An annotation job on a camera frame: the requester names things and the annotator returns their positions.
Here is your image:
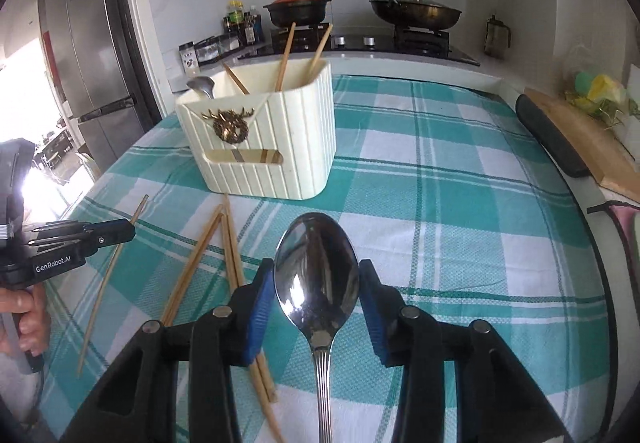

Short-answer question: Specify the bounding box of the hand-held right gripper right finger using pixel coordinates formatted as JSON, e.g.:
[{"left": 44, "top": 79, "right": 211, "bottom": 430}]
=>
[{"left": 357, "top": 259, "right": 576, "bottom": 443}]

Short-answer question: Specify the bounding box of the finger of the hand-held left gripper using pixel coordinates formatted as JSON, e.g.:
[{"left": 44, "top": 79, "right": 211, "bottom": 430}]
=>
[
  {"left": 37, "top": 219, "right": 135, "bottom": 234},
  {"left": 27, "top": 228, "right": 137, "bottom": 254}
]

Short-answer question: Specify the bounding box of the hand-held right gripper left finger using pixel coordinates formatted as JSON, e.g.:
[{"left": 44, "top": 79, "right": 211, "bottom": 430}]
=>
[{"left": 60, "top": 259, "right": 276, "bottom": 443}]

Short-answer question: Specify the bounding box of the wooden chopstick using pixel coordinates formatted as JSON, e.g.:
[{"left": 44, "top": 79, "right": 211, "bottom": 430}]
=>
[
  {"left": 161, "top": 204, "right": 223, "bottom": 320},
  {"left": 221, "top": 62, "right": 250, "bottom": 95},
  {"left": 76, "top": 194, "right": 150, "bottom": 378},
  {"left": 275, "top": 22, "right": 297, "bottom": 92},
  {"left": 166, "top": 212, "right": 225, "bottom": 327},
  {"left": 226, "top": 215, "right": 287, "bottom": 443},
  {"left": 222, "top": 193, "right": 278, "bottom": 405},
  {"left": 306, "top": 23, "right": 334, "bottom": 80}
]

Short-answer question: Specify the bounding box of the steel spoon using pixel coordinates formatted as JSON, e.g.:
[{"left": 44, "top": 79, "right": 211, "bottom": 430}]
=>
[
  {"left": 274, "top": 212, "right": 361, "bottom": 443},
  {"left": 186, "top": 76, "right": 216, "bottom": 100}
]

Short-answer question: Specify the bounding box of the cream ribbed utensil holder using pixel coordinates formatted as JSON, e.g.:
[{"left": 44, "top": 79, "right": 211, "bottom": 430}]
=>
[{"left": 175, "top": 59, "right": 337, "bottom": 201}]

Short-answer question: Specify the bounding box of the person's left hand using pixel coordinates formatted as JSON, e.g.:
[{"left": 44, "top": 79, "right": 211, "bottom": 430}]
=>
[{"left": 0, "top": 284, "right": 52, "bottom": 358}]

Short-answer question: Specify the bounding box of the green white checked tablecloth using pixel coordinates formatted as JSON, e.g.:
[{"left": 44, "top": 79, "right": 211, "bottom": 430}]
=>
[{"left": 47, "top": 73, "right": 618, "bottom": 443}]

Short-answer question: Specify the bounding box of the grey refrigerator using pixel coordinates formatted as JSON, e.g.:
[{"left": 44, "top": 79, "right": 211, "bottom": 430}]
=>
[{"left": 37, "top": 0, "right": 136, "bottom": 164}]

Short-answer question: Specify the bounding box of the row of spice jars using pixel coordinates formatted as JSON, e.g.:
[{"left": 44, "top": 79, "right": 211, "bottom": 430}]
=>
[{"left": 178, "top": 34, "right": 241, "bottom": 74}]

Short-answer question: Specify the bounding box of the yellow cap oil bottle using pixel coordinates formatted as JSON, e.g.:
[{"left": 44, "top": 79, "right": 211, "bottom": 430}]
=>
[{"left": 223, "top": 0, "right": 246, "bottom": 46}]

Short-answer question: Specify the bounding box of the dark sauce bottle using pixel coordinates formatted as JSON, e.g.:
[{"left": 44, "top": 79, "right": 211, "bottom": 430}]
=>
[{"left": 244, "top": 5, "right": 264, "bottom": 44}]

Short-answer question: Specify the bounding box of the black oblong pad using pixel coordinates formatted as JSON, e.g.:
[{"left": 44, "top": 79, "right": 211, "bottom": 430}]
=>
[{"left": 515, "top": 94, "right": 589, "bottom": 178}]

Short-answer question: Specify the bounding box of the pink cloth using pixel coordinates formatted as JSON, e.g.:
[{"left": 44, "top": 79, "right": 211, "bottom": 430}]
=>
[{"left": 612, "top": 205, "right": 640, "bottom": 236}]

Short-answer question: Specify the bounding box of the black gas stove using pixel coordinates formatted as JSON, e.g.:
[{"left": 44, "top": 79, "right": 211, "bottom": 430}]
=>
[{"left": 237, "top": 23, "right": 482, "bottom": 68}]

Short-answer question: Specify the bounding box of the wooden cutting board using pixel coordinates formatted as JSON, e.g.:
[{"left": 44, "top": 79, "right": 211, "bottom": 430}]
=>
[{"left": 522, "top": 88, "right": 640, "bottom": 204}]

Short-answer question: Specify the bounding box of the black pot with red lid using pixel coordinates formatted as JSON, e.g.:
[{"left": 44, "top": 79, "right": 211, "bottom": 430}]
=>
[{"left": 262, "top": 0, "right": 333, "bottom": 28}]

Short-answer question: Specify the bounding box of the wok with glass lid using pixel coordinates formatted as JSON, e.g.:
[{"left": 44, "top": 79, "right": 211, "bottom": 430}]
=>
[{"left": 352, "top": 0, "right": 463, "bottom": 31}]

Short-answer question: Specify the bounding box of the clear bag of produce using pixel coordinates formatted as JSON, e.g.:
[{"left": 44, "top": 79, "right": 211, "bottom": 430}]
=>
[{"left": 562, "top": 43, "right": 640, "bottom": 128}]

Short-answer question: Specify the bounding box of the black door frame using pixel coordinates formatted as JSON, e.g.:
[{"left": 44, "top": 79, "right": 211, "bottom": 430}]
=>
[{"left": 102, "top": 0, "right": 163, "bottom": 124}]

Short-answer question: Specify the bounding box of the glass jar with metal frame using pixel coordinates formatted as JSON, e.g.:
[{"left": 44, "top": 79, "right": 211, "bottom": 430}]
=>
[{"left": 484, "top": 14, "right": 512, "bottom": 58}]

